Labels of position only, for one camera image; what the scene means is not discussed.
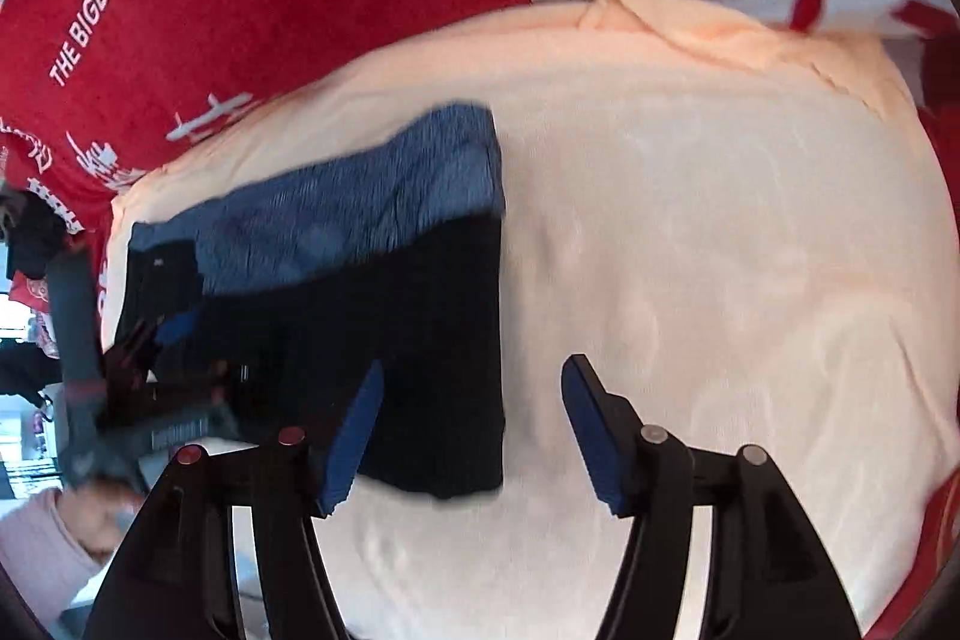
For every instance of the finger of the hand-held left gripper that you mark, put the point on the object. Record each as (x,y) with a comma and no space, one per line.
(169,332)

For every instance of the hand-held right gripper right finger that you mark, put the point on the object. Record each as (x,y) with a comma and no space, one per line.
(596,430)

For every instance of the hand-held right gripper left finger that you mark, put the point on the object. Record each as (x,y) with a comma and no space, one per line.
(352,441)

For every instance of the black pants with blue trim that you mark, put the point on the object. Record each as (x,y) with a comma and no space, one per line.
(420,340)

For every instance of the person's left hand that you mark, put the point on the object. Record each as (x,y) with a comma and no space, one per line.
(105,520)

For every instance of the dark clothes pile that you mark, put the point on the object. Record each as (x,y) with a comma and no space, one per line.
(34,235)

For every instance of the peach blanket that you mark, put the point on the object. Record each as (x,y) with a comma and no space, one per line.
(712,272)

